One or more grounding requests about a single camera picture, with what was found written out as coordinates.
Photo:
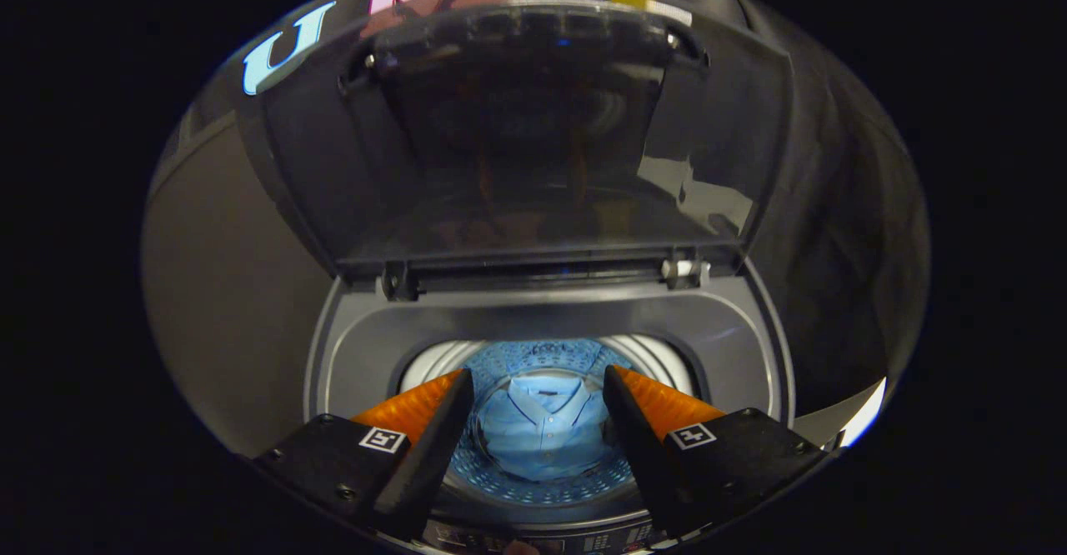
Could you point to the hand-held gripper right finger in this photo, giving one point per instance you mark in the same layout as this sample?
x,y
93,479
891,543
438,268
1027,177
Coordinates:
x,y
646,447

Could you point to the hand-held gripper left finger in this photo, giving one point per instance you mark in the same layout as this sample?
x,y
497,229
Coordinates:
x,y
433,447

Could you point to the light blue polo shirt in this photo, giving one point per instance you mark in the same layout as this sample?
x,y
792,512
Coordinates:
x,y
542,430

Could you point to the dark washing machine lid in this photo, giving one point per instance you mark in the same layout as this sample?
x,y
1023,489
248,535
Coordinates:
x,y
517,138

